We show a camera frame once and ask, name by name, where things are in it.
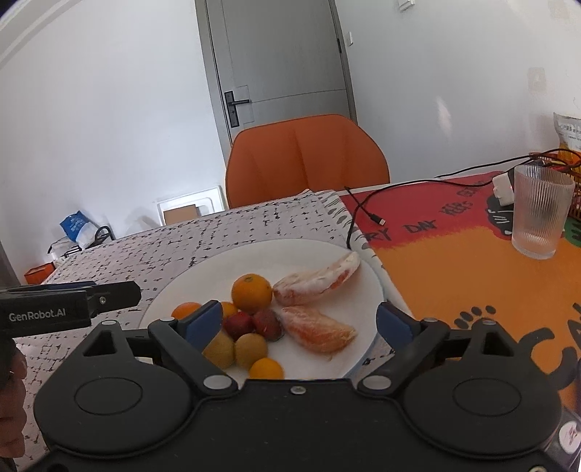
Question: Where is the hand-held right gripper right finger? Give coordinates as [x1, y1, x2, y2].
[358, 301, 518, 395]

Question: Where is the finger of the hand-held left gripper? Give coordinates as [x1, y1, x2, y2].
[85, 280, 142, 319]
[0, 281, 97, 293]

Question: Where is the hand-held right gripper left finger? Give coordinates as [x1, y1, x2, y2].
[82, 300, 239, 393]

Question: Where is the yellow plum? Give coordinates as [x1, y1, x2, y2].
[202, 330, 235, 369]
[235, 333, 268, 369]

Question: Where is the red plum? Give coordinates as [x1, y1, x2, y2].
[252, 309, 283, 340]
[224, 312, 255, 339]

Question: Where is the large orange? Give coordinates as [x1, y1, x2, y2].
[231, 273, 273, 314]

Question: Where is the peeled pomelo segment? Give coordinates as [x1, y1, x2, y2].
[277, 305, 358, 354]
[272, 251, 361, 306]

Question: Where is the white plate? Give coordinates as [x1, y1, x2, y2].
[138, 239, 386, 381]

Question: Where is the person's left hand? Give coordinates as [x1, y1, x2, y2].
[0, 340, 28, 460]

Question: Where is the orange box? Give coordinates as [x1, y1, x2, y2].
[24, 263, 57, 285]

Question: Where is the blue white bag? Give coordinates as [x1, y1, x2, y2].
[60, 211, 98, 243]

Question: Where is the black rack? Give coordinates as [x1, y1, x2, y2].
[91, 225, 115, 248]

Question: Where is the red orange printed table mat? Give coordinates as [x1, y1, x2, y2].
[340, 171, 581, 395]

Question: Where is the white charger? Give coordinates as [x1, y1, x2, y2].
[492, 172, 517, 206]

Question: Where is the ribbed clear glass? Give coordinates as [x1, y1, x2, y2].
[512, 164, 576, 260]

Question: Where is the orange chair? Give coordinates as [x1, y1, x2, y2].
[226, 114, 391, 209]

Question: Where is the white red packet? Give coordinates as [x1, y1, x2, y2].
[557, 420, 581, 455]

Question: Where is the snack bag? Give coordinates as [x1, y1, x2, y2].
[553, 111, 581, 152]

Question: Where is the grey door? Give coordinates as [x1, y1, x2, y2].
[195, 0, 358, 166]

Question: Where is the black cable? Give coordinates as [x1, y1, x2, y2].
[346, 151, 581, 249]
[344, 186, 386, 225]

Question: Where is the white picture frame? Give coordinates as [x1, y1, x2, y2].
[157, 185, 225, 226]

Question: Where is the black door handle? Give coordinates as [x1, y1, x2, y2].
[224, 91, 251, 127]

